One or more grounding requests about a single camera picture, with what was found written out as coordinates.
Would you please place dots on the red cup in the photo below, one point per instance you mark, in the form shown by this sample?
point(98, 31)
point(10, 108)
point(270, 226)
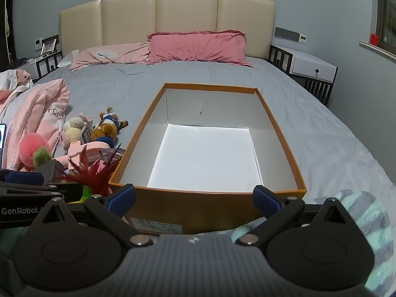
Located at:
point(375, 39)

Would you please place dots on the white windowsill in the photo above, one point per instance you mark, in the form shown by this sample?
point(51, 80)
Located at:
point(380, 51)

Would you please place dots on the white pillow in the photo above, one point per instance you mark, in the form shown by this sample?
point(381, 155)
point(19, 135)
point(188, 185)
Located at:
point(66, 58)

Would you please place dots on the grey bed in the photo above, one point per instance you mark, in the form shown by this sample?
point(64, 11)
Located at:
point(309, 130)

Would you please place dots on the blue sailor plush toy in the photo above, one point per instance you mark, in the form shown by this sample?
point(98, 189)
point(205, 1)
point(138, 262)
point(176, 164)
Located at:
point(109, 117)

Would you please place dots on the orange cardboard box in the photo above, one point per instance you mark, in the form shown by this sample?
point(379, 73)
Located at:
point(204, 161)

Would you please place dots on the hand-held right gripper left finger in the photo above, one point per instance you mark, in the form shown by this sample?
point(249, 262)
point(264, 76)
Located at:
point(123, 196)

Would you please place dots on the white black nightstand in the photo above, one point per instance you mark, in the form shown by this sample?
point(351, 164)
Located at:
point(46, 65)
point(312, 68)

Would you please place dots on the beige padded headboard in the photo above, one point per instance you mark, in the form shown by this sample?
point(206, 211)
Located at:
point(185, 9)

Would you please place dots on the photo frame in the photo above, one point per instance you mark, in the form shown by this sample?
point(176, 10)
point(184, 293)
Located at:
point(48, 48)

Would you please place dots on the clear plastic box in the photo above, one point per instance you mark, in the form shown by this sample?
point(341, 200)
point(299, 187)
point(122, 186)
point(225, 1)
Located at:
point(109, 154)

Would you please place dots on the cream crochet doll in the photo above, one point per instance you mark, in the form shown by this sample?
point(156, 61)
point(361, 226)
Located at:
point(71, 130)

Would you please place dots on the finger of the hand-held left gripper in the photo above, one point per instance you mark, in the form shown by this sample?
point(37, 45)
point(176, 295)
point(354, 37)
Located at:
point(24, 178)
point(31, 190)

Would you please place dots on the white wall switch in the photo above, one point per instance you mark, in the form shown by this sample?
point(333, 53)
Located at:
point(37, 42)

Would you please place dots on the dark wardrobe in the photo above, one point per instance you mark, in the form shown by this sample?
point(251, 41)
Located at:
point(10, 46)

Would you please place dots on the dark window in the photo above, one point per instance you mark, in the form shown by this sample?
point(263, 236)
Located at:
point(386, 12)

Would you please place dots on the teal striped fuzzy blanket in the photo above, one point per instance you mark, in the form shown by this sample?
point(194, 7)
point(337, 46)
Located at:
point(368, 229)

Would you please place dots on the pink plush peach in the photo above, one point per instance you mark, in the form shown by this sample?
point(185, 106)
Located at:
point(31, 148)

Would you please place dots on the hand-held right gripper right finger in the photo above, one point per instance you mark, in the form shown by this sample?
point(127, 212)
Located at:
point(263, 199)

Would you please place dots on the white thermostat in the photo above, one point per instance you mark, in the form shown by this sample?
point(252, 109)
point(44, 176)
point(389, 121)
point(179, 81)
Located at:
point(302, 38)

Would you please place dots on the red feather toy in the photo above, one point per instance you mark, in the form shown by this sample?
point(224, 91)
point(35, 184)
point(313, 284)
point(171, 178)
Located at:
point(92, 170)

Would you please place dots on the pink jacket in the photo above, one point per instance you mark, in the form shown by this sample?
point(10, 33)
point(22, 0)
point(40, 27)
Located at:
point(34, 111)

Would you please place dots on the light pink pillow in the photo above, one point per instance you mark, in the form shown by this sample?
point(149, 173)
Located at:
point(108, 54)

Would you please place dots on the white pink crochet bunny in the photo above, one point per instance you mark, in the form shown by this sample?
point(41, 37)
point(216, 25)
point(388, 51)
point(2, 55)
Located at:
point(86, 119)

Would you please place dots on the smartphone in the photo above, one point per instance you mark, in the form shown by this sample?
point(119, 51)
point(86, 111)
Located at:
point(2, 139)

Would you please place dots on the pink selfie stick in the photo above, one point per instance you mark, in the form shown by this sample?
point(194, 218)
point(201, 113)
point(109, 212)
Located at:
point(92, 150)

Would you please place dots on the dark pink pillow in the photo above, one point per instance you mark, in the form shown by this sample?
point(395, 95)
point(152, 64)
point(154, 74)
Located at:
point(198, 49)

